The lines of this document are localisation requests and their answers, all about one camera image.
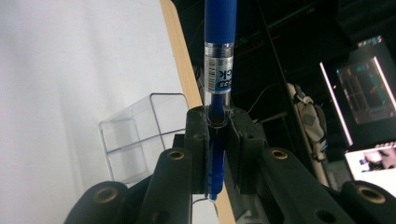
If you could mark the small bright monitor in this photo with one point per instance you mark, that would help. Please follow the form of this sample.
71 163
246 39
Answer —
373 168

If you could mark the blue pen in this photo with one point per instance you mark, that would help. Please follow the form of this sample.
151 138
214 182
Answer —
220 56

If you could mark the pale grey backpack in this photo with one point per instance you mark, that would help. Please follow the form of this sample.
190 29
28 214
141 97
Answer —
311 124

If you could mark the white paper sheet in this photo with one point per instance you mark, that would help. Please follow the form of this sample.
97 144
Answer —
68 77

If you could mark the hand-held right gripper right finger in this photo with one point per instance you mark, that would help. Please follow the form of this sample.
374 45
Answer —
246 146

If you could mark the large lit monitor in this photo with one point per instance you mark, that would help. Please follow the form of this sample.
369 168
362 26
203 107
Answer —
364 90

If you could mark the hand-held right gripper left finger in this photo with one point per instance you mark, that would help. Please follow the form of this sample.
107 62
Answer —
196 146

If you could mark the clear acrylic pen holder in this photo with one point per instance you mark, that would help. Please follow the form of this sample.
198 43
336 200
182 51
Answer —
137 137

